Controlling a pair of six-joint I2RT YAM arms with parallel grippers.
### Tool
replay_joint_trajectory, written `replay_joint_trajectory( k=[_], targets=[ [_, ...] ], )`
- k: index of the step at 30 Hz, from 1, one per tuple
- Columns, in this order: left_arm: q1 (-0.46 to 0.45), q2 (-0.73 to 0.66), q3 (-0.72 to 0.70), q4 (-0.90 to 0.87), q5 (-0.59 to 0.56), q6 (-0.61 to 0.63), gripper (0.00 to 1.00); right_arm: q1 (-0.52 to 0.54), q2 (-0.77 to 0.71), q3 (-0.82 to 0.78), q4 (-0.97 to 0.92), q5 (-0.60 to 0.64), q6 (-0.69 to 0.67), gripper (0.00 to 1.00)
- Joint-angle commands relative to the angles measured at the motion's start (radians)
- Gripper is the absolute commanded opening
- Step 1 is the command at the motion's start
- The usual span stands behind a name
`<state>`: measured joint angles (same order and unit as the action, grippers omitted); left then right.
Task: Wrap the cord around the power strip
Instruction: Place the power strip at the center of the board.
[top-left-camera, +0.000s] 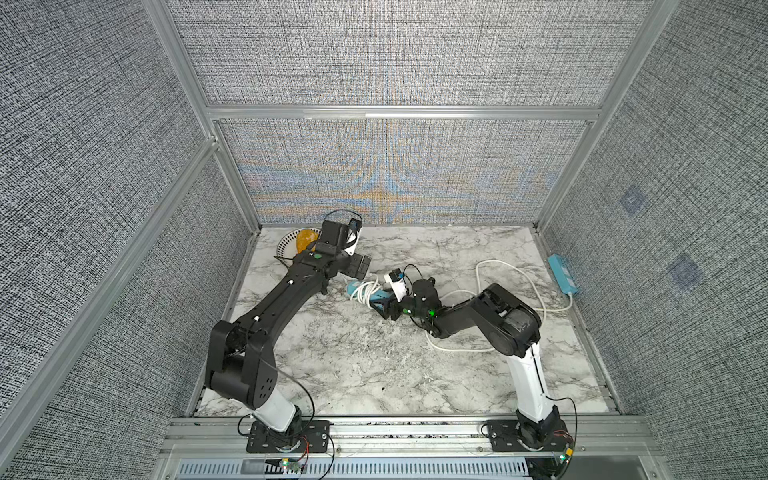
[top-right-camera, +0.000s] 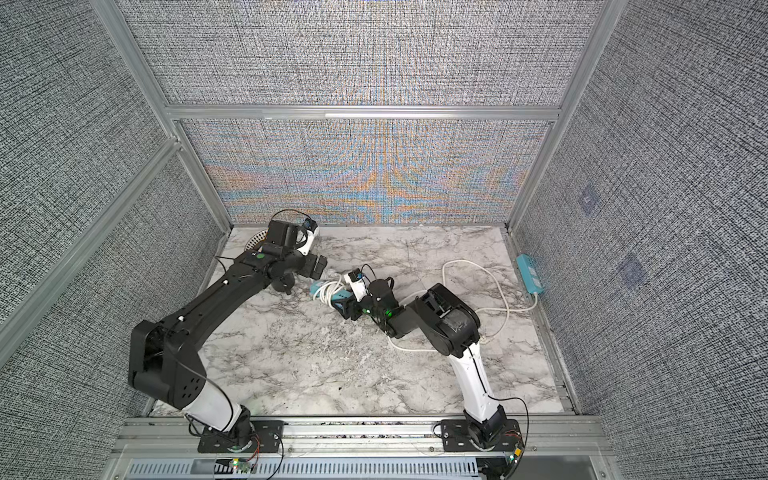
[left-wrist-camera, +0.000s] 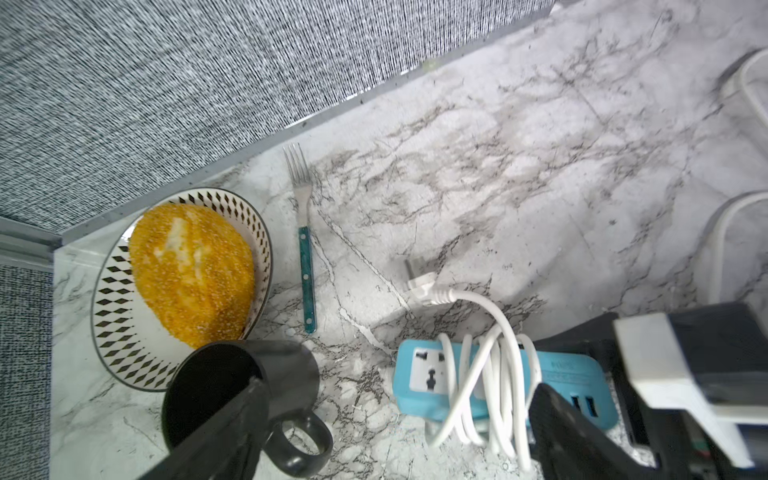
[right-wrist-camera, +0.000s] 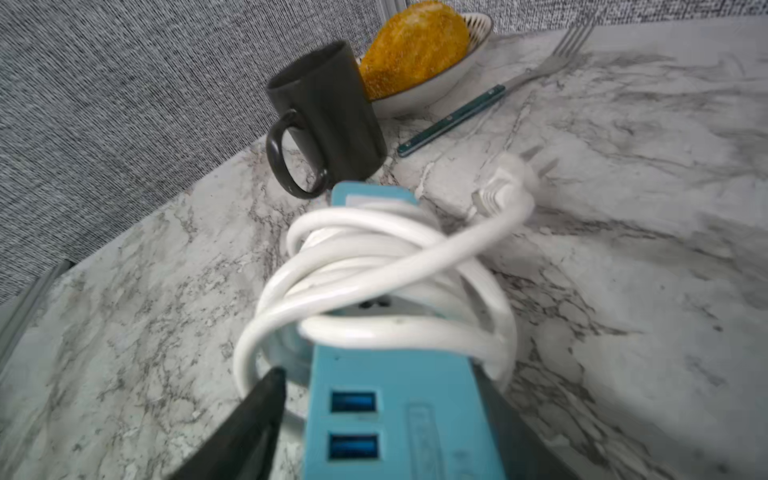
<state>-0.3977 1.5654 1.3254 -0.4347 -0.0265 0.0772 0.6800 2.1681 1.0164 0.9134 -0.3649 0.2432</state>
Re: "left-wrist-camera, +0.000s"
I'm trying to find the white power strip cord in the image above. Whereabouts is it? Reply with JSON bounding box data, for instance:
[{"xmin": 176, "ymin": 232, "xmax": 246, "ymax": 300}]
[{"xmin": 403, "ymin": 257, "xmax": 544, "ymax": 472}]

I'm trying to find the white patterned bowl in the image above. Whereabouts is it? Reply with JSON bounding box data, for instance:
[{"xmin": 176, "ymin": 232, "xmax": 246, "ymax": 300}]
[{"xmin": 91, "ymin": 188, "xmax": 273, "ymax": 392}]

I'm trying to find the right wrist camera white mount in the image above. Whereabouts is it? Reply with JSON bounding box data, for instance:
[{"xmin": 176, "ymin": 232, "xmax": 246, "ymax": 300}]
[{"xmin": 613, "ymin": 302, "xmax": 767, "ymax": 469}]

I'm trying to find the teal power strip with sockets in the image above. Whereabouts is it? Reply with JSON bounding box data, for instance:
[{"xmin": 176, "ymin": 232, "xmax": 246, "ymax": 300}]
[{"xmin": 392, "ymin": 338, "xmax": 619, "ymax": 432}]

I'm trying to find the green handled fork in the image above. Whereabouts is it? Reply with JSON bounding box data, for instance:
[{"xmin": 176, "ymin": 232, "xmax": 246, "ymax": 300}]
[{"xmin": 283, "ymin": 144, "xmax": 317, "ymax": 334}]

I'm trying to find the orange bread in bowl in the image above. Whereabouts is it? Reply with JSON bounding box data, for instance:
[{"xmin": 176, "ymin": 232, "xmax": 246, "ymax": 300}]
[{"xmin": 128, "ymin": 203, "xmax": 256, "ymax": 348}]

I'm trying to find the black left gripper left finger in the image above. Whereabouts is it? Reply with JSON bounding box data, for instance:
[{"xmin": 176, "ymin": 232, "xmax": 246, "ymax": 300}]
[{"xmin": 142, "ymin": 378, "xmax": 269, "ymax": 480}]

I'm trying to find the white cord of wall strip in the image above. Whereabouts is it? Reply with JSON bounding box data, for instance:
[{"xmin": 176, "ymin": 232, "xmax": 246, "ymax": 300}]
[{"xmin": 707, "ymin": 47, "xmax": 768, "ymax": 307}]

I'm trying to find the black cup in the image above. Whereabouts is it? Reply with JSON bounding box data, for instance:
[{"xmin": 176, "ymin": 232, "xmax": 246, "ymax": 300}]
[{"xmin": 150, "ymin": 340, "xmax": 334, "ymax": 479}]

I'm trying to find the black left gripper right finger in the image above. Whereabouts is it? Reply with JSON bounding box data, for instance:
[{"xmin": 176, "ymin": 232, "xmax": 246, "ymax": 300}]
[{"xmin": 529, "ymin": 384, "xmax": 663, "ymax": 480}]

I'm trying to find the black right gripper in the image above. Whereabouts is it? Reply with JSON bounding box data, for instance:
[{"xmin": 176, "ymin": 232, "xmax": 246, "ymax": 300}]
[{"xmin": 535, "ymin": 313, "xmax": 690, "ymax": 479}]

